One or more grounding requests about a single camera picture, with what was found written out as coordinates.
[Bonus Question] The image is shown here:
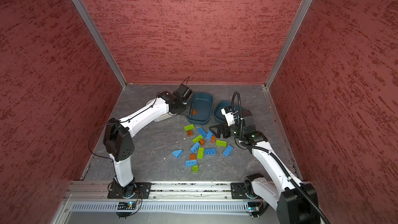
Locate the middle teal container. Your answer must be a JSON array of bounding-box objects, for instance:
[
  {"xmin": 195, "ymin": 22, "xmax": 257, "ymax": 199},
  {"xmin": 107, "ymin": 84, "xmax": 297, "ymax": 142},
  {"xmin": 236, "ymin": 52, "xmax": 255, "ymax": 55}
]
[{"xmin": 187, "ymin": 92, "xmax": 214, "ymax": 125}]

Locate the right circuit board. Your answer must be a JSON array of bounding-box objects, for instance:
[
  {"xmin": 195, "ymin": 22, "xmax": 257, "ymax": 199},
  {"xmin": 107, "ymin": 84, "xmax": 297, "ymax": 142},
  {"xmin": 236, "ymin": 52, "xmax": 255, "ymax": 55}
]
[{"xmin": 247, "ymin": 202, "xmax": 262, "ymax": 213}]

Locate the right frame post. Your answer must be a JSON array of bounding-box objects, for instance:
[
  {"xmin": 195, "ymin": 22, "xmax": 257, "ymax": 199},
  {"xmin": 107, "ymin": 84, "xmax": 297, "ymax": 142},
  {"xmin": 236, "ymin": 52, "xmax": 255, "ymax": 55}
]
[{"xmin": 265, "ymin": 0, "xmax": 313, "ymax": 90}]

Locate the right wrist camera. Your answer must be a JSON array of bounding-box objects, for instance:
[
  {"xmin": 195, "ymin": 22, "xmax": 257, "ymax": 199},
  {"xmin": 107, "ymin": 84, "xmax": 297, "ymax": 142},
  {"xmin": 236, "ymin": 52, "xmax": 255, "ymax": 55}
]
[{"xmin": 221, "ymin": 106, "xmax": 239, "ymax": 126}]

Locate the aluminium rail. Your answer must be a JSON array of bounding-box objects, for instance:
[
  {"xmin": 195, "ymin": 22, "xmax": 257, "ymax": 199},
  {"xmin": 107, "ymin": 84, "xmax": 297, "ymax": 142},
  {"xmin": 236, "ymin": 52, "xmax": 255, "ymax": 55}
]
[{"xmin": 63, "ymin": 180, "xmax": 318, "ymax": 202}]

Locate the teal container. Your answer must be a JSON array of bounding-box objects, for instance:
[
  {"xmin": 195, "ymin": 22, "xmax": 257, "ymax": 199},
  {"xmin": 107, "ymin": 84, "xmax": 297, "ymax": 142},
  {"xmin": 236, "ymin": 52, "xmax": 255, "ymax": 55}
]
[
  {"xmin": 213, "ymin": 101, "xmax": 231, "ymax": 123},
  {"xmin": 187, "ymin": 92, "xmax": 214, "ymax": 125}
]

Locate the frame post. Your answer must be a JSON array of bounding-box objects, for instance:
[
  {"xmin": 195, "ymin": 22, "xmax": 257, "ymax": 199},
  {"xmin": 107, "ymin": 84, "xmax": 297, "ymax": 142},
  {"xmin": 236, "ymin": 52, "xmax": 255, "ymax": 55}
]
[
  {"xmin": 72, "ymin": 0, "xmax": 127, "ymax": 89},
  {"xmin": 265, "ymin": 0, "xmax": 313, "ymax": 90}
]

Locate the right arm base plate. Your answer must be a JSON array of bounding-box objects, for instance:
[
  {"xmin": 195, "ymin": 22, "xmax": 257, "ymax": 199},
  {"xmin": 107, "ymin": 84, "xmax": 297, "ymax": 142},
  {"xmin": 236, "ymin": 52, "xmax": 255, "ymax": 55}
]
[{"xmin": 230, "ymin": 183, "xmax": 261, "ymax": 200}]

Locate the blue studded lego upper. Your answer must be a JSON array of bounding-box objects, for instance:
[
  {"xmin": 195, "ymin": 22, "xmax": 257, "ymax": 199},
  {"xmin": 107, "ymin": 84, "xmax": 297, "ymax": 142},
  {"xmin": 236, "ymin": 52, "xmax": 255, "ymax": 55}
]
[{"xmin": 206, "ymin": 130, "xmax": 213, "ymax": 141}]

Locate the blue wedge lego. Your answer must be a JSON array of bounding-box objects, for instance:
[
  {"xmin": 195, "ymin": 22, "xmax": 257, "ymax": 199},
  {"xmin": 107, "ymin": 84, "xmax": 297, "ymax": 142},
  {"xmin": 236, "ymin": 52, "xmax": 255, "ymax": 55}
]
[{"xmin": 172, "ymin": 149, "xmax": 183, "ymax": 159}]

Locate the circuit board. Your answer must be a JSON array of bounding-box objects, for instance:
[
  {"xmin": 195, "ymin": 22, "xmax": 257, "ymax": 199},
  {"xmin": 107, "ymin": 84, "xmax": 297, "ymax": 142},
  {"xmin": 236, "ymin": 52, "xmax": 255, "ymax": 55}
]
[
  {"xmin": 116, "ymin": 202, "xmax": 136, "ymax": 212},
  {"xmin": 247, "ymin": 202, "xmax": 262, "ymax": 213}
]

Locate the right teal container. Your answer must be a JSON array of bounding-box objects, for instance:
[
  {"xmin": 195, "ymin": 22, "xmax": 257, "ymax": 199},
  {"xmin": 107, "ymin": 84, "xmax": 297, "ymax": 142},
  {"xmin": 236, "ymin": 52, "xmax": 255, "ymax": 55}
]
[{"xmin": 213, "ymin": 101, "xmax": 231, "ymax": 123}]

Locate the small green lego bottom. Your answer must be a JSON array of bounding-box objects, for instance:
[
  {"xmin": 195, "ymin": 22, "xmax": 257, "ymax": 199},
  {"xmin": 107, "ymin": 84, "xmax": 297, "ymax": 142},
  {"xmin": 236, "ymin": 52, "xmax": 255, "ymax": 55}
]
[{"xmin": 192, "ymin": 165, "xmax": 199, "ymax": 173}]

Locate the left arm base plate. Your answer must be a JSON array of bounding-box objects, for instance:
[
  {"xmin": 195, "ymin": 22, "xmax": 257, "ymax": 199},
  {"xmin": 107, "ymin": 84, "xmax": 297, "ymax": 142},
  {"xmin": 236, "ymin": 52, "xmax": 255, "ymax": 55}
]
[{"xmin": 107, "ymin": 181, "xmax": 152, "ymax": 200}]

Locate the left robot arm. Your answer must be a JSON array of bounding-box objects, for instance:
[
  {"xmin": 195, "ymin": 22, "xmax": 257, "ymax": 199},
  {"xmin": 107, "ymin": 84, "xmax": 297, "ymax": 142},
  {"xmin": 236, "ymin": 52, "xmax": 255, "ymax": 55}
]
[{"xmin": 103, "ymin": 84, "xmax": 193, "ymax": 199}]

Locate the white container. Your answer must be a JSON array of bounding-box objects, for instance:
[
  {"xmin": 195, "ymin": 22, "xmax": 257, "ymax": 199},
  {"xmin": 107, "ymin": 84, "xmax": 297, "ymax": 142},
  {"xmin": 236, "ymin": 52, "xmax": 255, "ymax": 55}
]
[{"xmin": 143, "ymin": 97, "xmax": 176, "ymax": 123}]

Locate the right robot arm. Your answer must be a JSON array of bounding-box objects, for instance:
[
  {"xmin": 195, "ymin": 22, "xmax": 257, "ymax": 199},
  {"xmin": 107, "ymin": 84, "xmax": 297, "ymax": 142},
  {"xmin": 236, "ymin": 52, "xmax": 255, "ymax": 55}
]
[{"xmin": 214, "ymin": 106, "xmax": 326, "ymax": 224}]

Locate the left circuit board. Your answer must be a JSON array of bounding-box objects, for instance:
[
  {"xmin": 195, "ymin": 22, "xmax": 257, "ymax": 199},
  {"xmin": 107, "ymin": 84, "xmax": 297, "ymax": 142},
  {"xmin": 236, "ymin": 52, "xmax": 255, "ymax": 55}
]
[{"xmin": 116, "ymin": 202, "xmax": 136, "ymax": 212}]

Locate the right black cable conduit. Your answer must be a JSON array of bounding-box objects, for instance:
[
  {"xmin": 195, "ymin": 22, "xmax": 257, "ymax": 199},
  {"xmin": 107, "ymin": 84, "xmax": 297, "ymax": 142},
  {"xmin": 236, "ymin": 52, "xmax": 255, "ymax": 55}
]
[{"xmin": 231, "ymin": 91, "xmax": 332, "ymax": 224}]

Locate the left frame post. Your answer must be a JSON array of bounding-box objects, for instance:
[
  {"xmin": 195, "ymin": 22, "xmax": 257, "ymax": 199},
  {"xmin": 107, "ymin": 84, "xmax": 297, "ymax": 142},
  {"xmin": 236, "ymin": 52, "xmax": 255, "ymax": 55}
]
[{"xmin": 72, "ymin": 0, "xmax": 127, "ymax": 89}]

